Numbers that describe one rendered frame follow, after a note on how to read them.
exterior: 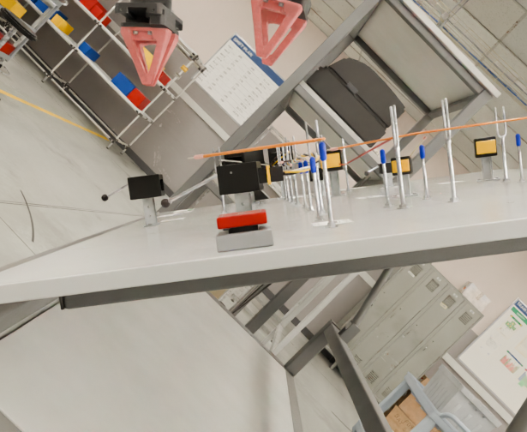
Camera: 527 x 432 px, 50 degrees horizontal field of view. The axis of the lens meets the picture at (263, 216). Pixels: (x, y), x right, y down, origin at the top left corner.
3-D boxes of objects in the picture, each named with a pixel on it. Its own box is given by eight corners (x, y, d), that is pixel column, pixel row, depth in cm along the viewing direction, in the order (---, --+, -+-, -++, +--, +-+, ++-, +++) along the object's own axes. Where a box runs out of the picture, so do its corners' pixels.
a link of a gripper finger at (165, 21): (177, 88, 82) (180, 21, 81) (161, 81, 75) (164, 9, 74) (133, 87, 83) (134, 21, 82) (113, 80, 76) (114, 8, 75)
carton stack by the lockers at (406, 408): (381, 419, 768) (425, 376, 765) (379, 411, 801) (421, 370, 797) (428, 466, 761) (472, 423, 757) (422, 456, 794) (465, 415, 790)
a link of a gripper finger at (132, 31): (181, 90, 84) (182, 24, 83) (165, 83, 77) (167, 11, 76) (136, 88, 85) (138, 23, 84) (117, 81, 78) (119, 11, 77)
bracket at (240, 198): (241, 226, 82) (236, 192, 82) (257, 225, 82) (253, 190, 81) (235, 230, 78) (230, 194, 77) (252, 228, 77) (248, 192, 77)
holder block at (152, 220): (109, 230, 115) (102, 181, 114) (169, 222, 115) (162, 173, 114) (103, 232, 110) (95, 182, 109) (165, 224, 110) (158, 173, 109)
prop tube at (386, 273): (344, 332, 155) (404, 236, 154) (343, 329, 158) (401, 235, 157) (354, 338, 156) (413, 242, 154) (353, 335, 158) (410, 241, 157)
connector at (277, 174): (252, 184, 80) (250, 170, 80) (285, 180, 80) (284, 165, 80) (250, 184, 77) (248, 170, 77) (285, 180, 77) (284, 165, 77)
